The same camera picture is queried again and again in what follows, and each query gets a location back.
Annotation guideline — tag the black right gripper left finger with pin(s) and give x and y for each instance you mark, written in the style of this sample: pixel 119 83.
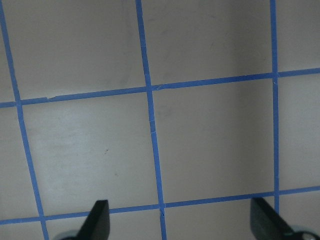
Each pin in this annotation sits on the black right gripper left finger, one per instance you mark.
pixel 97 224

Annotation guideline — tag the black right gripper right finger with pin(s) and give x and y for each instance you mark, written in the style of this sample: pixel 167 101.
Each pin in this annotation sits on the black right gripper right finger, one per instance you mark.
pixel 266 224

